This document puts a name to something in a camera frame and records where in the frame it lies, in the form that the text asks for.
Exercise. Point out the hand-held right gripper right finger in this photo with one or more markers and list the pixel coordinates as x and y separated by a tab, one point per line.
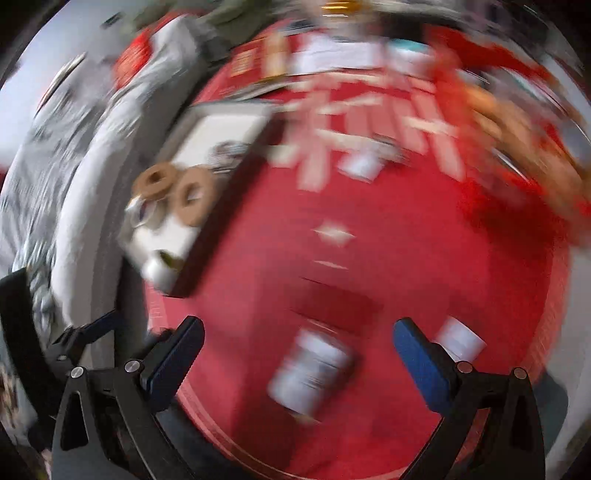
422	369

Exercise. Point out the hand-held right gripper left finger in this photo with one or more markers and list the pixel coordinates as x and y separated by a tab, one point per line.
178	364

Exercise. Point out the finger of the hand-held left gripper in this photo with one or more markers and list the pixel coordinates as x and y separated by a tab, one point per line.
104	324

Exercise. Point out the small white block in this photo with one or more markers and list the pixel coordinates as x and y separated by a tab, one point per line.
461	339

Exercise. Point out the white cup with green contents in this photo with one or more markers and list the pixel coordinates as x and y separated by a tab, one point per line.
157	274

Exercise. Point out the white plastic bottle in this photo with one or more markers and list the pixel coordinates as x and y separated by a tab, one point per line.
309	369

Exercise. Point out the white tape roll striped core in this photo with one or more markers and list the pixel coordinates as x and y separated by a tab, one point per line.
157	222

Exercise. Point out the white shallow tray box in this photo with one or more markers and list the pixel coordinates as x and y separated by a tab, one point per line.
217	129

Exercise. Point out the red booklet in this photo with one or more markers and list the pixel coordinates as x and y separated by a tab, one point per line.
337	300

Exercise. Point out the grey sofa with cushions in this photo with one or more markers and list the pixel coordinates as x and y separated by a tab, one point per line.
92	138

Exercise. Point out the large red gift box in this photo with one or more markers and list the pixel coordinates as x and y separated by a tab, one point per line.
508	152

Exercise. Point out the red patterned cushion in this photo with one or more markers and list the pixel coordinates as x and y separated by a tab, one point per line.
134	60

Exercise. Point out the red flat box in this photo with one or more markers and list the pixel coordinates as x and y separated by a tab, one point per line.
244	62

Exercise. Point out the white jar teal lid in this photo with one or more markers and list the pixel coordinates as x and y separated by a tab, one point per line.
406	51

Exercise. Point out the tan long box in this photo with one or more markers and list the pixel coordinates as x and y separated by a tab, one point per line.
276	53

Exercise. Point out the white paper sheets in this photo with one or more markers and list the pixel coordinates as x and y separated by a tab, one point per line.
332	57

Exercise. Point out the green sofa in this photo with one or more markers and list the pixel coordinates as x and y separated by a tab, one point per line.
231	18

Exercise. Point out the jar with gold lid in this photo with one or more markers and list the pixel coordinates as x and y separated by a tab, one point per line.
344	5

